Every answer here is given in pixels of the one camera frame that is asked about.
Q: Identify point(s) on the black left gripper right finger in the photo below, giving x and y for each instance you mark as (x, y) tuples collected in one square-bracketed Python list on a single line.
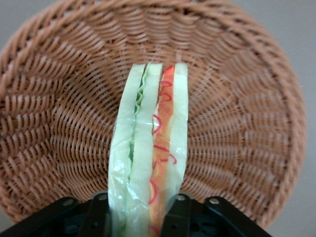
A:
[(176, 217)]

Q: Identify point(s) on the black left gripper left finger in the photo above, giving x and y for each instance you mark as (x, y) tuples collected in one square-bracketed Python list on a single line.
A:
[(97, 217)]

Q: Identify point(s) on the triangle sandwich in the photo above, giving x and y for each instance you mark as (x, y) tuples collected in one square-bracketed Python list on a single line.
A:
[(143, 138)]

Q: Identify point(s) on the round brown wicker basket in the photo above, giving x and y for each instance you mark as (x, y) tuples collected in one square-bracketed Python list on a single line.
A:
[(61, 111)]

